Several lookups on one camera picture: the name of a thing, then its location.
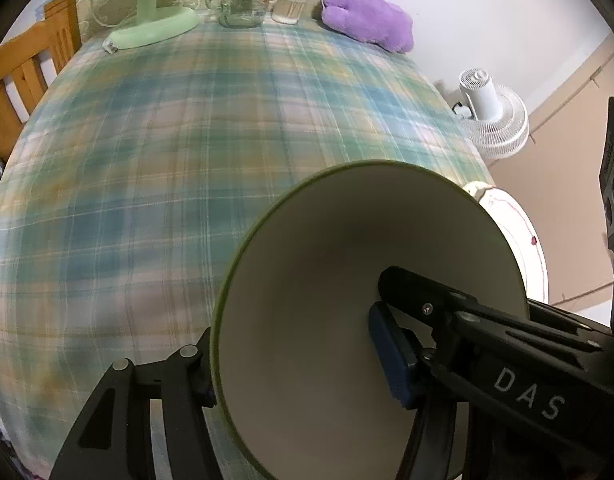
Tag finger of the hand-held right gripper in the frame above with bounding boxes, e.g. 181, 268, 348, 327
378, 266, 614, 356

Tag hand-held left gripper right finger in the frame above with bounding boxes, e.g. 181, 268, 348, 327
368, 301, 468, 480

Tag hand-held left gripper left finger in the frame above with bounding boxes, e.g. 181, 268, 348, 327
49, 327, 223, 480

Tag floral ceramic bowl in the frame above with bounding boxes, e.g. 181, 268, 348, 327
210, 160, 530, 480

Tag white plate red pattern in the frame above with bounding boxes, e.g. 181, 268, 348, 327
474, 186, 550, 306

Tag white floor fan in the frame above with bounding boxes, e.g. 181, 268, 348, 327
457, 67, 530, 155

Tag beige door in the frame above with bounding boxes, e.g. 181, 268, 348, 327
487, 30, 614, 311

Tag plaid tablecloth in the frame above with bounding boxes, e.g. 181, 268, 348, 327
0, 22, 490, 480

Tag purple plush toy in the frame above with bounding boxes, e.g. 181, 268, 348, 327
320, 0, 414, 54

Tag white cotton swab container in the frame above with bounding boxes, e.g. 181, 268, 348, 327
272, 0, 309, 25

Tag wooden chair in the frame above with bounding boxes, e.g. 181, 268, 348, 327
0, 0, 82, 161

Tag green desk fan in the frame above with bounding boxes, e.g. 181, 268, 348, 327
59, 0, 201, 53

